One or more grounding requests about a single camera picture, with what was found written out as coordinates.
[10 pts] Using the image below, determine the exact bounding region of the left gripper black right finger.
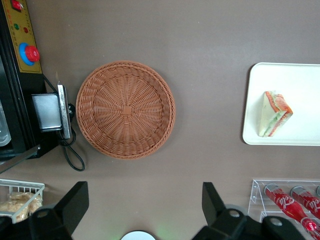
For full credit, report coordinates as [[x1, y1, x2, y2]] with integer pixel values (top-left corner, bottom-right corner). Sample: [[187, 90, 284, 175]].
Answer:
[[201, 181, 248, 240]]

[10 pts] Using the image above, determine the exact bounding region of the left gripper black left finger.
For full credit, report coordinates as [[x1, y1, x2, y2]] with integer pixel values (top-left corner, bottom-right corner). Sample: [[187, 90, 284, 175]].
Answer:
[[28, 181, 90, 240]]

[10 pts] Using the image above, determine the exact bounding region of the triangular sandwich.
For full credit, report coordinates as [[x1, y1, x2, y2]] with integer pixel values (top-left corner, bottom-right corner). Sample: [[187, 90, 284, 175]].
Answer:
[[257, 90, 294, 138]]

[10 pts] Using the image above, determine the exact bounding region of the round brown wicker basket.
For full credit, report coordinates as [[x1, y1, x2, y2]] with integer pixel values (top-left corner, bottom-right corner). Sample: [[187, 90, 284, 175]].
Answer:
[[75, 60, 177, 160]]

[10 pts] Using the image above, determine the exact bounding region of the cream plastic tray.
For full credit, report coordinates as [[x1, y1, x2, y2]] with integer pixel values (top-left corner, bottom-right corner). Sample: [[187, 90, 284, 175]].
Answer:
[[242, 62, 320, 147]]

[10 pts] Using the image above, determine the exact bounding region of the clear acrylic bottle rack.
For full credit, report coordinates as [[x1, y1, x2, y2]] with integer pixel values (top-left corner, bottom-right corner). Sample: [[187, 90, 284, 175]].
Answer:
[[247, 178, 320, 240]]

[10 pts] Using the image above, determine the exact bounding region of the bagged fried snack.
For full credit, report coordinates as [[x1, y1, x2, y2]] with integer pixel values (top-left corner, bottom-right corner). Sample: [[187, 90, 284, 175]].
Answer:
[[0, 191, 43, 223]]

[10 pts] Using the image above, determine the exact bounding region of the red cola bottle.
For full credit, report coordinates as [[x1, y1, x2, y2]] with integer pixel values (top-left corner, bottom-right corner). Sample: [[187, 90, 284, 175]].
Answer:
[[289, 185, 320, 220], [264, 183, 319, 233]]

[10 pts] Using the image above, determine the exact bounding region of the black sealing machine yellow panel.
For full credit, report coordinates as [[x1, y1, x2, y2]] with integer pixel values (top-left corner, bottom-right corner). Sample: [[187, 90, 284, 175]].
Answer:
[[0, 0, 74, 174]]

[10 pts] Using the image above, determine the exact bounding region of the red emergency stop button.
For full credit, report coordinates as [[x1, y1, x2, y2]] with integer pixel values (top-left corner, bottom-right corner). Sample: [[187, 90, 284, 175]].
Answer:
[[18, 42, 41, 67]]

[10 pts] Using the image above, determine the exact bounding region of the white wire rack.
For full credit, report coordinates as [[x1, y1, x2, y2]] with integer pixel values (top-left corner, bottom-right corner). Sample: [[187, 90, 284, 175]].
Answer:
[[0, 178, 46, 224]]

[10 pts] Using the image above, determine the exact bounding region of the black machine power cable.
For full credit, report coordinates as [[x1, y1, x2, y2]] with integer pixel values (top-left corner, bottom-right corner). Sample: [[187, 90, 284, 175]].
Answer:
[[42, 73, 86, 172]]

